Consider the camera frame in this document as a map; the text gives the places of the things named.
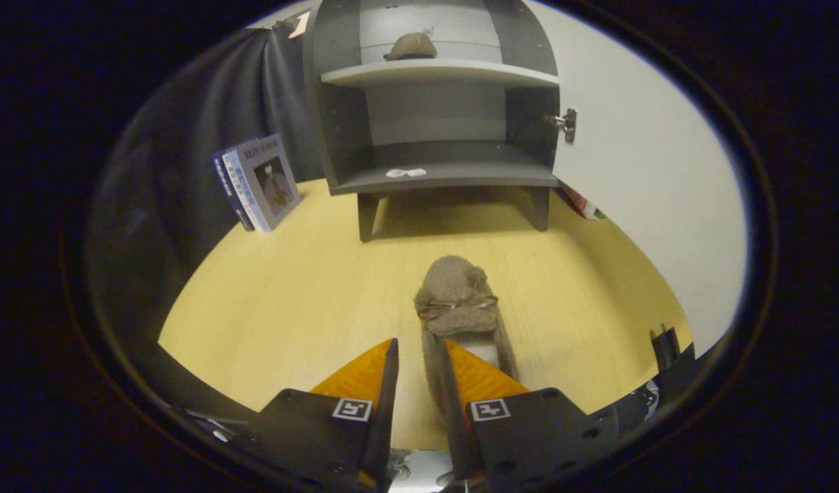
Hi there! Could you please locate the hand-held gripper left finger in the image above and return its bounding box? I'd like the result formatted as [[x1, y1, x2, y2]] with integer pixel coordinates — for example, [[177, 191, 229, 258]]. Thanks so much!
[[231, 338, 400, 493]]

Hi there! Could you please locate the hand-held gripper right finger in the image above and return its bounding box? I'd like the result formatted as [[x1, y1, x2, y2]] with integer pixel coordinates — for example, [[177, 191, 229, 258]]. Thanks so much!
[[433, 339, 622, 493]]

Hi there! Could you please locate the brown fuzzy slipper shoe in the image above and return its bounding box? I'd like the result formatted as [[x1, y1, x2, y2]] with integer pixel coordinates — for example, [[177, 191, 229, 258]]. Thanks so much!
[[384, 32, 438, 62], [414, 255, 520, 439]]

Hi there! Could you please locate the grey shoe cabinet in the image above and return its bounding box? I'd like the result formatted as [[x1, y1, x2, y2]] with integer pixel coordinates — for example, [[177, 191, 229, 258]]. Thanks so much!
[[303, 0, 562, 242]]

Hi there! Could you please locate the white shoe cabinet door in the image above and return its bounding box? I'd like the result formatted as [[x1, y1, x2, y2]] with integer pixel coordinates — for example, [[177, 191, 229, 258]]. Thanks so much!
[[525, 0, 747, 358]]

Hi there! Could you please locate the metal door hinge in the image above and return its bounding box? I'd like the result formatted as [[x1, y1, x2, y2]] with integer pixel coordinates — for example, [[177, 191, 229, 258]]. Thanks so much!
[[544, 108, 578, 144]]

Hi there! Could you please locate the black clip stand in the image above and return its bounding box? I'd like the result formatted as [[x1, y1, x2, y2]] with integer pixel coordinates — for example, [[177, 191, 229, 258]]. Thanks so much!
[[649, 325, 697, 385]]

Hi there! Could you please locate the white and blue book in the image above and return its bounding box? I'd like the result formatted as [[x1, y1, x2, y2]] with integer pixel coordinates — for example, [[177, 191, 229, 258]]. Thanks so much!
[[222, 134, 303, 232]]

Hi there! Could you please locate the red and green packet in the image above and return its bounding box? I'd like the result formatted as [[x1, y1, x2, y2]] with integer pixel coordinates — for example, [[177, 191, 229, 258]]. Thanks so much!
[[560, 181, 607, 221]]

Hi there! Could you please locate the dark blue book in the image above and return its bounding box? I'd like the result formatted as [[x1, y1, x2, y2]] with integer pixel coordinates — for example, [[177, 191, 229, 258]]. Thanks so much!
[[212, 147, 255, 232]]

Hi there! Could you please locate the black backdrop cloth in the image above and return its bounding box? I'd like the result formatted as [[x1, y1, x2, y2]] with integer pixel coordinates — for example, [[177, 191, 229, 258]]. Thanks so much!
[[84, 24, 324, 418]]

